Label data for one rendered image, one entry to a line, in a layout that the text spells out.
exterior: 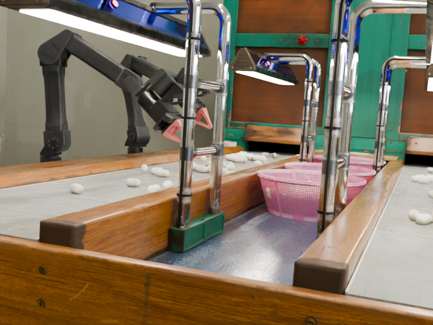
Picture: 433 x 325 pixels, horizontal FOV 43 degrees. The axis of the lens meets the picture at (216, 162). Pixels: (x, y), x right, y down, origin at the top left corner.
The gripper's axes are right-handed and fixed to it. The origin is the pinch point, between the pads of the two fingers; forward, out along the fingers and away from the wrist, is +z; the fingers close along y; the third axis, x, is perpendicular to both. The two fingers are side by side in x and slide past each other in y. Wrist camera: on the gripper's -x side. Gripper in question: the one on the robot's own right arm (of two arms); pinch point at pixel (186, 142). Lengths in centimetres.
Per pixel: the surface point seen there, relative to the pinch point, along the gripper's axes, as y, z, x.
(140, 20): -57, -6, -28
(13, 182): -60, -3, 12
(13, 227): -88, 16, -3
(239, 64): 11.3, -7.8, -25.4
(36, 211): -77, 12, 0
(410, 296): -89, 54, -36
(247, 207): -20.5, 28.4, -7.2
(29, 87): 163, -157, 112
